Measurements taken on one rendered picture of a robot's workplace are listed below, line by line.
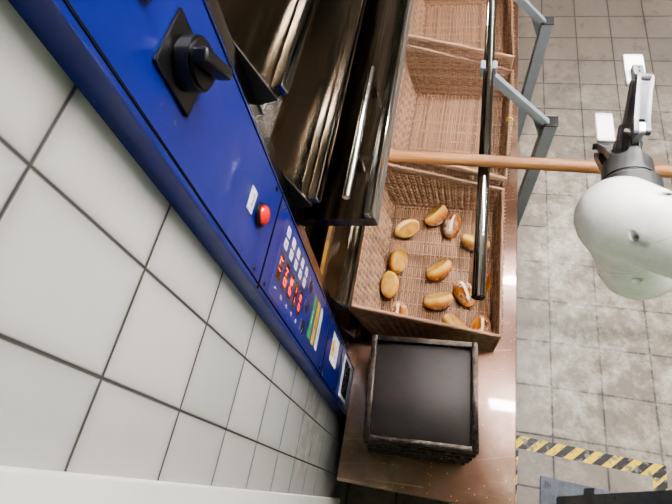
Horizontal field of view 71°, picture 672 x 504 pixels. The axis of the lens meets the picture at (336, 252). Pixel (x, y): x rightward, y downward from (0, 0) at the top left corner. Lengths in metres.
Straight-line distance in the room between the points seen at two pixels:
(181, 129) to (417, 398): 1.02
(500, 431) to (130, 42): 1.45
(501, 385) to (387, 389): 0.46
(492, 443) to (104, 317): 1.34
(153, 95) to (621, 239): 0.53
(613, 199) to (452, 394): 0.79
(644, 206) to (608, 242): 0.06
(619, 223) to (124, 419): 0.58
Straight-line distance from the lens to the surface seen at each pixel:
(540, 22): 2.04
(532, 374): 2.29
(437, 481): 1.58
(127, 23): 0.40
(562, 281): 2.48
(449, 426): 1.30
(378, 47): 1.20
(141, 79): 0.40
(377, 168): 0.92
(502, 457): 1.61
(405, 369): 1.33
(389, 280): 1.66
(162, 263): 0.49
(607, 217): 0.66
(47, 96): 0.38
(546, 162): 1.25
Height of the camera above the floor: 2.16
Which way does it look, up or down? 61 degrees down
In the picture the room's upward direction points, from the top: 16 degrees counter-clockwise
